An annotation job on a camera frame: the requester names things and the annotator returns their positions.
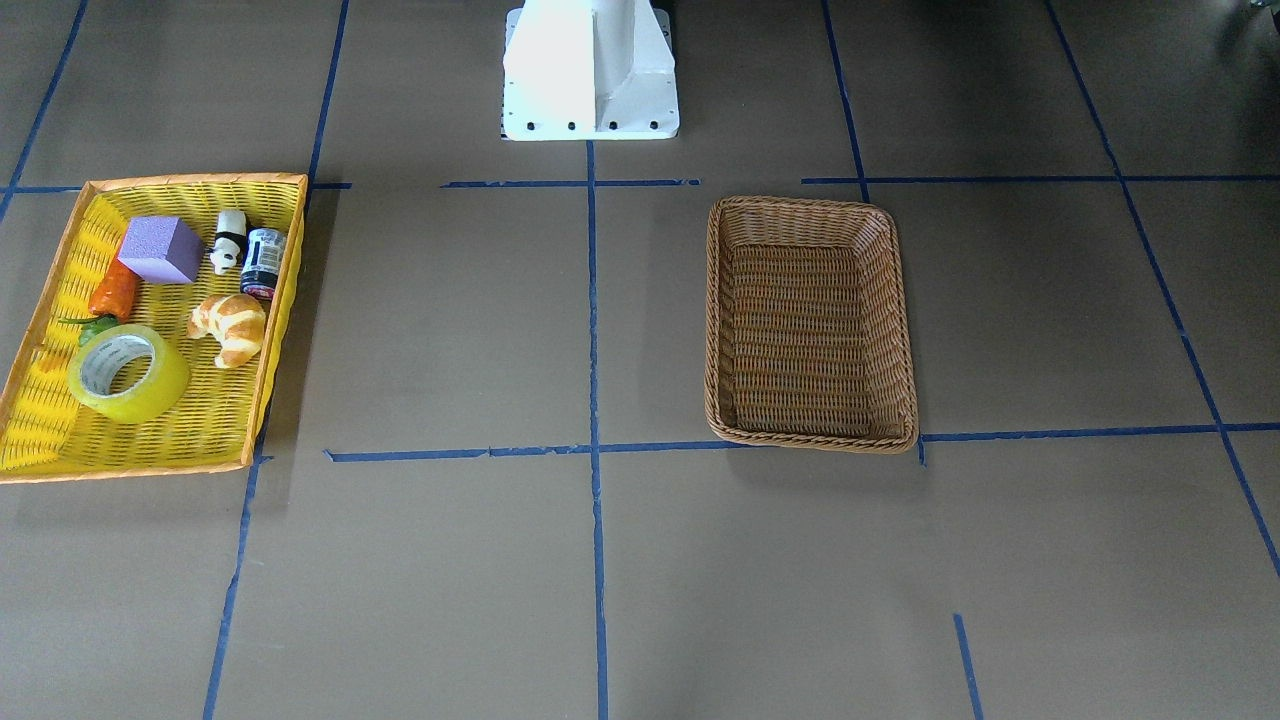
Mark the yellow packing tape roll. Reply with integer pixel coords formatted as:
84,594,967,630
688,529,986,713
67,324,189,424

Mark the brown wicker basket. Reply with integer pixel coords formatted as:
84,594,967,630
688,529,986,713
704,195,920,454

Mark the yellow plastic woven basket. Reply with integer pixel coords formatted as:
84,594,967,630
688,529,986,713
1,173,308,483

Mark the small black jar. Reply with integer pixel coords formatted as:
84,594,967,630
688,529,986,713
239,228,287,302

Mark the toy croissant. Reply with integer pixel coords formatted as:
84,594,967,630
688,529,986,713
186,293,268,369

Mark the panda figurine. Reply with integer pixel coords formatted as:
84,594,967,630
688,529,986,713
207,209,248,275

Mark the purple foam cube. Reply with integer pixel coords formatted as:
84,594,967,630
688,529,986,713
116,215,204,284

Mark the toy carrot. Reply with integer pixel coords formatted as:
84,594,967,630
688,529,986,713
58,258,140,347

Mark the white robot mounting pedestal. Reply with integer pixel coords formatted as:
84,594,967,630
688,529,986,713
500,1,681,142

